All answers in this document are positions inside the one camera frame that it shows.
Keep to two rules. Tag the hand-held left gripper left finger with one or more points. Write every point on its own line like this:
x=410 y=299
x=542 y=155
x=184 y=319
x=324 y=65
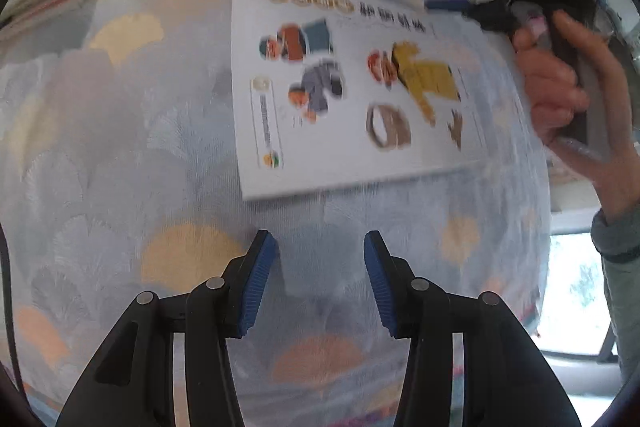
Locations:
x=257 y=287

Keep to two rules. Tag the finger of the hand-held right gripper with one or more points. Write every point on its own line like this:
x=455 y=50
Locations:
x=450 y=3

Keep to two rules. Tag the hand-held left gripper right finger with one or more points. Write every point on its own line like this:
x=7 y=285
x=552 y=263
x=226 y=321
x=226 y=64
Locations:
x=380 y=287

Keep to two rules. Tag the white book with cartoon figures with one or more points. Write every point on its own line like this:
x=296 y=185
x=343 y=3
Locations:
x=350 y=147

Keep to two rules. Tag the person's right forearm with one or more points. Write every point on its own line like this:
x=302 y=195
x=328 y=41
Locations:
x=622 y=267

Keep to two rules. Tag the person's right hand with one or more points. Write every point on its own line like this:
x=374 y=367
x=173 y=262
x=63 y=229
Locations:
x=550 y=82

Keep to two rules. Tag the grey fan-patterned rug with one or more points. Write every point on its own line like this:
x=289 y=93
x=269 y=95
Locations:
x=150 y=157

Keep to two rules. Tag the dark framed window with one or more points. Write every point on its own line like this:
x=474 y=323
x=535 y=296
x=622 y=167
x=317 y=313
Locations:
x=570 y=297

